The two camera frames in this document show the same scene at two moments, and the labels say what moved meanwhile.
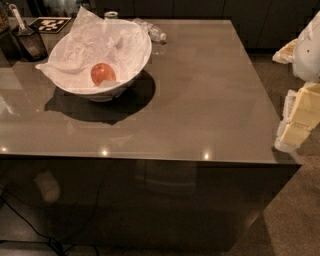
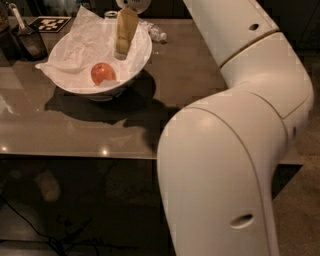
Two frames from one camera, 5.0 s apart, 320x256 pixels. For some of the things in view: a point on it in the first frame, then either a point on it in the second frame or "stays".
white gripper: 308,53 → 126,31
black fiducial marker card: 49,24 stays
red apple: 102,72 stays
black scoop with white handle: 31,43 stays
